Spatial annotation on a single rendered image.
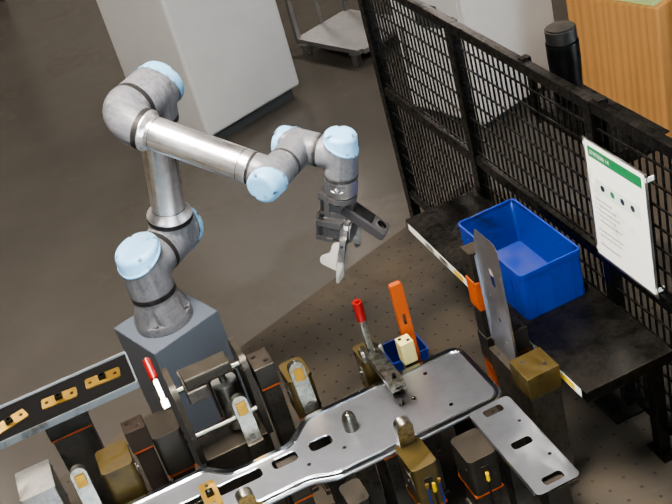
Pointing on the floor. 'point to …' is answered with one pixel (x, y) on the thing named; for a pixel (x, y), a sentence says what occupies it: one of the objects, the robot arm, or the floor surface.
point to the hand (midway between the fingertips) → (350, 265)
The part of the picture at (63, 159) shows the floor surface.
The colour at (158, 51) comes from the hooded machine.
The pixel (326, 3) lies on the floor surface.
